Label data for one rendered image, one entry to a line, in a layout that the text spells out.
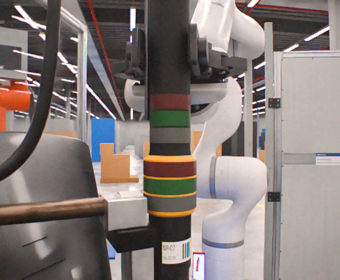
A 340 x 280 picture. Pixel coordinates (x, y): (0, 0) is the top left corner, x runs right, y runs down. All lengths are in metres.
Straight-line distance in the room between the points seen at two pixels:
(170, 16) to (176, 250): 0.18
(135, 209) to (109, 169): 9.24
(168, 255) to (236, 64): 0.18
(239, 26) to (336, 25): 6.53
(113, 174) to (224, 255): 8.68
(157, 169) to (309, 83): 1.96
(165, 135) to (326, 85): 1.98
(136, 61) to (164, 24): 0.04
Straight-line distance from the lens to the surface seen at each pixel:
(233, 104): 0.82
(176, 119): 0.22
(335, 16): 7.38
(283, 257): 2.23
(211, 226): 0.82
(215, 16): 0.63
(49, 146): 0.36
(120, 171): 9.41
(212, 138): 0.80
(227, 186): 0.78
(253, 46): 0.85
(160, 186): 0.22
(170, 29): 0.24
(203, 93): 0.29
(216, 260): 0.84
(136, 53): 0.23
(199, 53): 0.24
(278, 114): 2.07
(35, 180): 0.32
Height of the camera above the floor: 1.42
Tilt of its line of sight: 1 degrees down
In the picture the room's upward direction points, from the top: straight up
